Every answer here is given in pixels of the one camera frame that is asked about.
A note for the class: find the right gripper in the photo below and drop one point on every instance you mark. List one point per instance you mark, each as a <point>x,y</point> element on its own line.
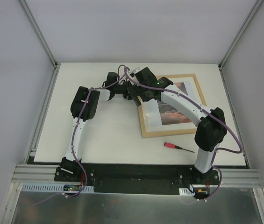
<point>136,94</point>

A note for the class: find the left white cable duct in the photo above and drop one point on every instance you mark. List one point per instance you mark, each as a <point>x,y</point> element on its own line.
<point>56,188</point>

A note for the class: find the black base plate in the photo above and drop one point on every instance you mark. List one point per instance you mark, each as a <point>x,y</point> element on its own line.
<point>135,178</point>

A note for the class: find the aluminium corner post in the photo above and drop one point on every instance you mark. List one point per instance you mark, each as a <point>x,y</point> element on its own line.
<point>33,23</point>
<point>248,20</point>

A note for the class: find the sunset photo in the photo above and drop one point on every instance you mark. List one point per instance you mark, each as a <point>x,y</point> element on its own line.
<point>171,116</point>

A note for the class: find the white cable duct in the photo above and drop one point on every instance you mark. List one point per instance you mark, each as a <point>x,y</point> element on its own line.
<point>185,192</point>
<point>56,188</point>

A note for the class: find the wooden picture frame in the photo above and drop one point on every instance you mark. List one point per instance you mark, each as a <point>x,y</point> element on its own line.
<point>151,125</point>

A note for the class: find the right aluminium corner post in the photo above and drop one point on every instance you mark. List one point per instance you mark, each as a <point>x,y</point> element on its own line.
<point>248,20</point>

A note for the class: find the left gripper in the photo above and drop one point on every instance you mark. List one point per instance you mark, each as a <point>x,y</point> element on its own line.
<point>125,88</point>

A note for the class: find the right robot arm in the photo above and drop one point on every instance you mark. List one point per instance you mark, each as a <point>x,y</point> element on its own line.
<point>210,123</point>

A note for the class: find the red handled screwdriver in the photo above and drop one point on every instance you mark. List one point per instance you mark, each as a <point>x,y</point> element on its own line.
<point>170,145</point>

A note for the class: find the left aluminium corner post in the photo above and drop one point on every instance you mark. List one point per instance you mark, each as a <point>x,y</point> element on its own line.
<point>33,23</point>

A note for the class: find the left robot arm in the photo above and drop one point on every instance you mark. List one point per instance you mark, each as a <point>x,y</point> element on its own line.
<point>83,109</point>

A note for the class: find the aluminium rail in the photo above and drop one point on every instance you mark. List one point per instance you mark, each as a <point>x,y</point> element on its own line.
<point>34,173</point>

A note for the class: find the right white cable duct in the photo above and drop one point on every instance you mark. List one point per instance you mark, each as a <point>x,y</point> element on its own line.
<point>185,192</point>

